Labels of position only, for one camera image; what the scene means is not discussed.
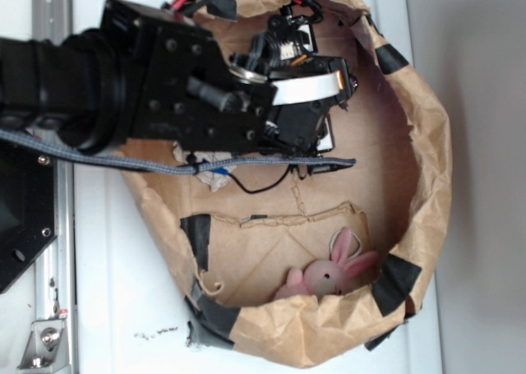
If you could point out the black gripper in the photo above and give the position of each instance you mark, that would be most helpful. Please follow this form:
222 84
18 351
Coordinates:
179 88

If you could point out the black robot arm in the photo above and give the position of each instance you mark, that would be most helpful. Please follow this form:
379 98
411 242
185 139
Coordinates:
76 88

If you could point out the crumpled white paper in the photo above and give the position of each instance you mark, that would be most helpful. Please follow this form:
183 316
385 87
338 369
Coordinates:
215 180

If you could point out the brown paper bag bin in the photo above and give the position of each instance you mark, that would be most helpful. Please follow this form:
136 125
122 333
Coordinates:
229 252

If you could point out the pink bunny toy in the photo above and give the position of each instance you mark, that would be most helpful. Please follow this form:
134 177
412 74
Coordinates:
333 276

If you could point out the aluminium frame rail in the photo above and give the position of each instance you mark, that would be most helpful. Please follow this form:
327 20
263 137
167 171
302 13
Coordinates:
55 286

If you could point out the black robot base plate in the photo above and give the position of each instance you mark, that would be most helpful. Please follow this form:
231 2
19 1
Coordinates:
27 210

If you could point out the silver corner bracket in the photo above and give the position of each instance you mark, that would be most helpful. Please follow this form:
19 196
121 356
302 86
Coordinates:
47 348

